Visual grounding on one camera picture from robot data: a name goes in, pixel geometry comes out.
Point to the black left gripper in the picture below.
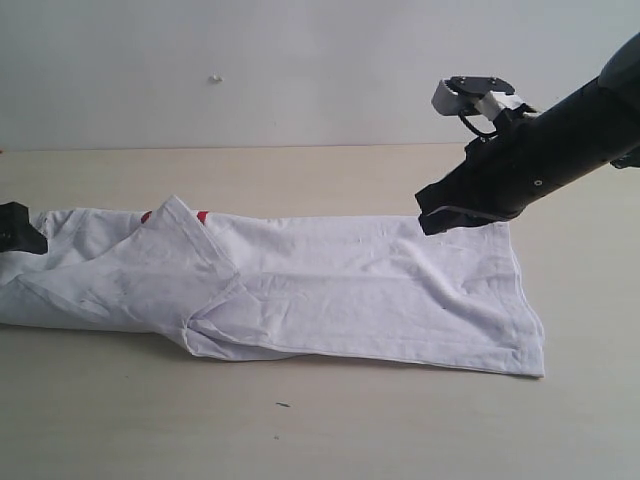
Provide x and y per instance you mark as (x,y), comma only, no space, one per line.
(17,234)

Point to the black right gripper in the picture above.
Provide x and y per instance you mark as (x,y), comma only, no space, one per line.
(500,178)

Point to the white t-shirt red patch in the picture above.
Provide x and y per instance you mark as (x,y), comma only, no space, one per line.
(244,289)

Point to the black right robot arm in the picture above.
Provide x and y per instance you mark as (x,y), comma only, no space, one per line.
(604,117)

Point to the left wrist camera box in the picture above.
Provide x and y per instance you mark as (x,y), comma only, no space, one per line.
(473,95)

